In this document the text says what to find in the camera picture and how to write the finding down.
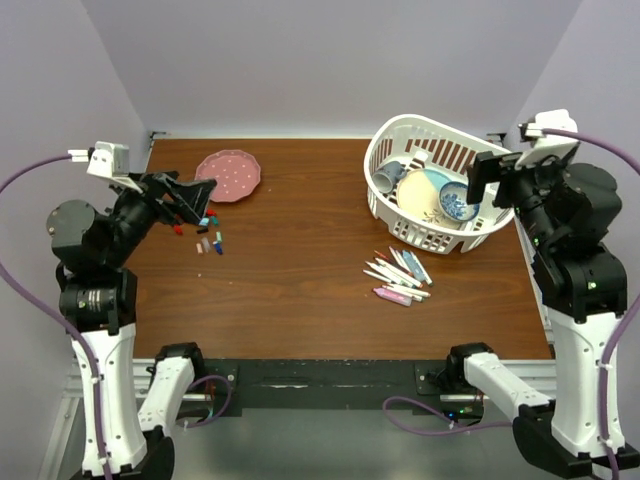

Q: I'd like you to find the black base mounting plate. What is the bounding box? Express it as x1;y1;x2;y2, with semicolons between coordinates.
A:
185;359;488;422

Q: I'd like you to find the blue patterned bowl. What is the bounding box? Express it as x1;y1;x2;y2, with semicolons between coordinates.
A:
438;181;480;222

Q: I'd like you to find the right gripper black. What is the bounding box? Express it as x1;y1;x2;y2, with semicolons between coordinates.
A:
467;148;574;250

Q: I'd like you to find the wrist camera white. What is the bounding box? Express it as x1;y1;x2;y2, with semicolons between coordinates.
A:
515;109;578;170
67;141;143;193

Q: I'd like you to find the purple cable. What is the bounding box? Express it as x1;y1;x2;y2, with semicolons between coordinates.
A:
382;127;640;480
0;152;235;480

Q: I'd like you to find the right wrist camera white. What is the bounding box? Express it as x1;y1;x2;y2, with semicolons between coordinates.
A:
515;109;578;170

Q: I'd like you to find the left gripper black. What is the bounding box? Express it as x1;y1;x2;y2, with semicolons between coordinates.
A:
104;169;215;264

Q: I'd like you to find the grey blue mug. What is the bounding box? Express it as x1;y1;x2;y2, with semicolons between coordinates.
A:
371;160;407;194

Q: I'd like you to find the light blue highlighter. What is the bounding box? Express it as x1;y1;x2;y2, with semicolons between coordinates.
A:
402;250;426;282

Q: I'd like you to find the aluminium frame rail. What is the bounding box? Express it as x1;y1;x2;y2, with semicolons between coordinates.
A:
62;355;561;401

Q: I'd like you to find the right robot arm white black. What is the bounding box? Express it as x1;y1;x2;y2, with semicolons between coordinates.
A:
444;152;639;479

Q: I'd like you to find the pink polka dot plate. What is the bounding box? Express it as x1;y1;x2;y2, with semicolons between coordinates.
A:
195;150;261;203

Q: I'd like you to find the pale yellow blue plate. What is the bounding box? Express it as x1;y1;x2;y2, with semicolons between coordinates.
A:
396;169;462;230

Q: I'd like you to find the grey marker near right gripper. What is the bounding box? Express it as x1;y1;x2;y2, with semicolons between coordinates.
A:
399;289;431;302

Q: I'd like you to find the peach cap acrylic marker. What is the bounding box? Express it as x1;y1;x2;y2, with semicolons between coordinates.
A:
386;279;414;291

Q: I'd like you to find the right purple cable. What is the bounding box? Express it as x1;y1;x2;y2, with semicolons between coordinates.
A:
382;127;640;480

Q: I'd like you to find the purple pink highlighter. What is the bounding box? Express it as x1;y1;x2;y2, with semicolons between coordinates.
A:
373;287;413;307

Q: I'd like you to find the white plastic basket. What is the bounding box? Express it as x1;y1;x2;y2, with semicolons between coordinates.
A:
363;114;514;255

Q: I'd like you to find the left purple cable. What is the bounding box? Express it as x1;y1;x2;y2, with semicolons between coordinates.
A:
0;152;235;480

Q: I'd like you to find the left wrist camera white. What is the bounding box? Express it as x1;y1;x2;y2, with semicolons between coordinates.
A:
67;141;143;193

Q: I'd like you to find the red clear pen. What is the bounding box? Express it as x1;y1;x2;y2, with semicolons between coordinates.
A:
374;250;399;266

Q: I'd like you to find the mint cap acrylic marker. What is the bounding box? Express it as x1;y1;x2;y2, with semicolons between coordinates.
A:
362;269;394;283

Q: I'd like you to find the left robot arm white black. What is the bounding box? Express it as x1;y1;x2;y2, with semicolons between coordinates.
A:
47;171;217;479

